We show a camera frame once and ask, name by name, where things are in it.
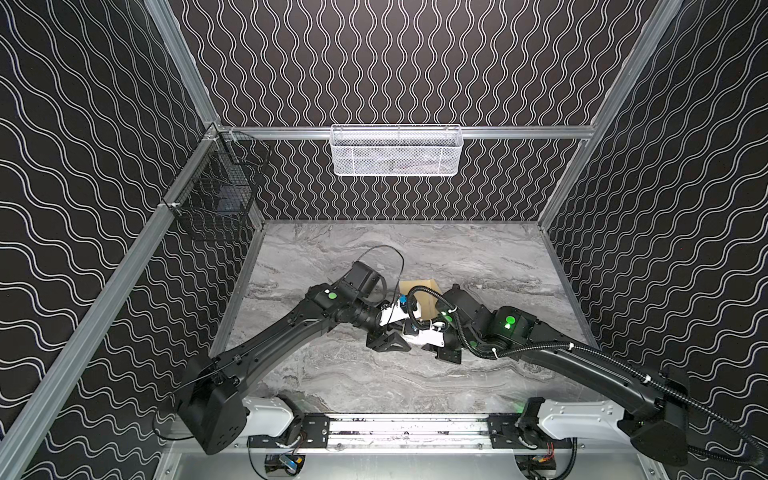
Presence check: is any tan kraft envelope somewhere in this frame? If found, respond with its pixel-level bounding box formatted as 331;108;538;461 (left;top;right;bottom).
399;279;442;321

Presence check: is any small glue stick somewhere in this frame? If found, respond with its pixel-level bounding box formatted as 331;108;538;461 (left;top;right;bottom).
402;326;445;348

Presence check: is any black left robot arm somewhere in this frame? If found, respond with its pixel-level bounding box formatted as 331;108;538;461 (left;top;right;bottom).
174;261;401;455

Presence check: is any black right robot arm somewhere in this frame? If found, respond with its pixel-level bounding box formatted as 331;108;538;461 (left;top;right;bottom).
436;284;690;467

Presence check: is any aluminium back crossbar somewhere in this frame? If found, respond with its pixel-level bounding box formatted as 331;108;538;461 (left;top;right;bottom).
224;124;596;141

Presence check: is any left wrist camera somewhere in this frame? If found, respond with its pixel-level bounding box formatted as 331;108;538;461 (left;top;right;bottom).
379;294;421;326

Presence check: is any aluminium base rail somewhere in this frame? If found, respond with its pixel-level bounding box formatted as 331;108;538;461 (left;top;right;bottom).
214;409;632;454

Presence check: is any black corrugated cable hose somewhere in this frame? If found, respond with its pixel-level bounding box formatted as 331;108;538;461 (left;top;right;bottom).
407;286;768;469

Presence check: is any white wire basket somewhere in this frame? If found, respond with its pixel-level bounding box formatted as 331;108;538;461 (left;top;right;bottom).
329;133;464;177

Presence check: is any black wire basket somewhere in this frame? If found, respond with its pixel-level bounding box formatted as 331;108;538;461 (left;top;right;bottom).
170;130;274;243

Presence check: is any aluminium corner post left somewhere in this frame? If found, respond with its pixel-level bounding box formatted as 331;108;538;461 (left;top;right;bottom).
145;0;220;125

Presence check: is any aluminium corner post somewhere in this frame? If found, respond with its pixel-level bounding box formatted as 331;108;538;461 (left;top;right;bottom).
538;0;683;232
145;0;220;125

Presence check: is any aluminium corner post right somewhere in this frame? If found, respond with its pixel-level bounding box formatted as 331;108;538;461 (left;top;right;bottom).
538;0;683;232

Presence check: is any aluminium left side rail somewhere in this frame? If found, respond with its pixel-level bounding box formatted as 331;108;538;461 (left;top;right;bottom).
1;124;218;479

